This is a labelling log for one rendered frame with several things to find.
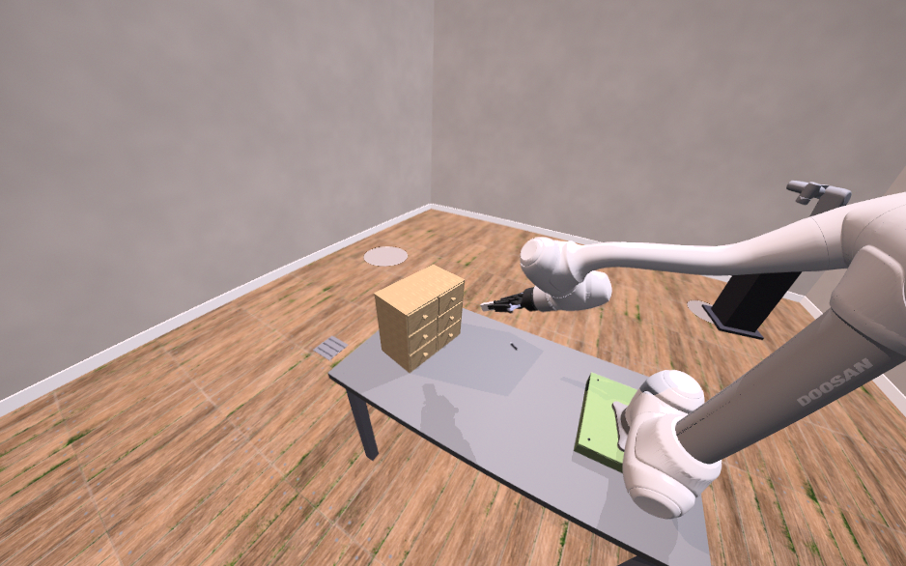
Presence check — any small wooden chest of drawers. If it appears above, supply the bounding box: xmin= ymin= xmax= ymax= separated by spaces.
xmin=374 ymin=265 xmax=465 ymax=373

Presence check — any brown wooden drawer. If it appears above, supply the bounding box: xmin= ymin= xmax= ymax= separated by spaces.
xmin=410 ymin=336 xmax=437 ymax=371
xmin=438 ymin=320 xmax=461 ymax=350
xmin=409 ymin=319 xmax=437 ymax=354
xmin=439 ymin=282 xmax=464 ymax=315
xmin=408 ymin=298 xmax=438 ymax=335
xmin=438 ymin=302 xmax=462 ymax=333

